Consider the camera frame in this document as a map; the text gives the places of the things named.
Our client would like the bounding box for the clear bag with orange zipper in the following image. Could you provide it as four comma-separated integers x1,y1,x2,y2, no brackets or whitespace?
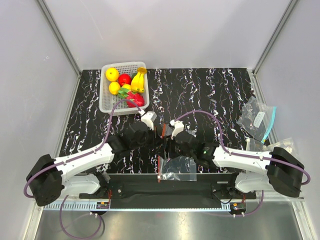
157,124,197,182

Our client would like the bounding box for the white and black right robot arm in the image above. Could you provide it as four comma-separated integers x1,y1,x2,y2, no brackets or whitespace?
164,131,304,199

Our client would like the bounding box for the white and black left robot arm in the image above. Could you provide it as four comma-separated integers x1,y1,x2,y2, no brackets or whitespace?
24,121,161,207

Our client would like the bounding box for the clear bag of round items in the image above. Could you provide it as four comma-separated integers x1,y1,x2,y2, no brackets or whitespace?
245,138,295,154

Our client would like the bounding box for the yellow orange fruit top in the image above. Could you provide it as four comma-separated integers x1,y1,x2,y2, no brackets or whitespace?
105,67,119,82

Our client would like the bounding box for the clear bag with blue zipper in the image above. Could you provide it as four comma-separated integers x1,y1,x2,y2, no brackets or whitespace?
236,96,277,144

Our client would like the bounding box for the pink dragon fruit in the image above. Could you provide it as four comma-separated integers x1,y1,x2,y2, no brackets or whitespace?
118,87,145,108

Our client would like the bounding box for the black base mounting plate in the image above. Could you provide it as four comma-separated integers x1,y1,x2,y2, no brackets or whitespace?
79,173,257,211

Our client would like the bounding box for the black marble pattern mat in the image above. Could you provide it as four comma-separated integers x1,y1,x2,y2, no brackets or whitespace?
56,67,273,175

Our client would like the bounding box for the yellow banana bunch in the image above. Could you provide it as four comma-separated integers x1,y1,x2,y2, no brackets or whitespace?
131,67,147,94

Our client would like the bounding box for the small yellow fruit middle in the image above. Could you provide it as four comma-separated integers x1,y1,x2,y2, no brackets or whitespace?
122,84,131,91

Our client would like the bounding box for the yellow lemon fruit lower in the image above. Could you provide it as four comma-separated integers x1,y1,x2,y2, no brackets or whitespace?
108,81,121,95

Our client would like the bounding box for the red apple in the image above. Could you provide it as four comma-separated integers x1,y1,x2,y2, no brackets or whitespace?
118,73,132,87

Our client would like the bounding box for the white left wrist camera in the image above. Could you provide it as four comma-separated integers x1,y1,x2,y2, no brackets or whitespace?
141,111,157,131

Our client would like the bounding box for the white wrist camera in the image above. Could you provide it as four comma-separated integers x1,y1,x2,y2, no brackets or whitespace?
141,111,157,131
169,120,185,140

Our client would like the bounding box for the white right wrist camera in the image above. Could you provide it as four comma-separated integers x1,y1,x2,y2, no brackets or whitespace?
169,120,185,140

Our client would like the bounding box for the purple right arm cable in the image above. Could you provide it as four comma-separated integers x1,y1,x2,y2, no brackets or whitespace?
172,110,312,186

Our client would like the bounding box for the purple floor cable loop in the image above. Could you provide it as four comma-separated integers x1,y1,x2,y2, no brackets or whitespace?
58,194,105,238

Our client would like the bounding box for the white slotted cable duct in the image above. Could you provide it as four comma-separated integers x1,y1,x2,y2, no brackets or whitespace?
44,201,110,212

